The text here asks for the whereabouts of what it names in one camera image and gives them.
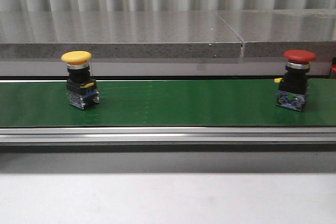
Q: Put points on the yellow mushroom push button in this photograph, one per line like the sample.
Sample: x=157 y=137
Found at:
x=81 y=86

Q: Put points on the grey stone slab left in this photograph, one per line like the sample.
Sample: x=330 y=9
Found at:
x=117 y=35

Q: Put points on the grey stone slab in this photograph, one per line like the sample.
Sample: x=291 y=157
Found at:
x=117 y=35
x=269 y=33

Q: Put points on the green conveyor belt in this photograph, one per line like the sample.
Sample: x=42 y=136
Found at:
x=245 y=102

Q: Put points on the grey stone slab right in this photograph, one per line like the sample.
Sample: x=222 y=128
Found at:
x=269 y=33

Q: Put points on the red mushroom push button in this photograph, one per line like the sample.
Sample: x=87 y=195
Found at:
x=292 y=90

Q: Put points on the aluminium conveyor frame rail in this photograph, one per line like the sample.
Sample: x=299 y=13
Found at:
x=166 y=135

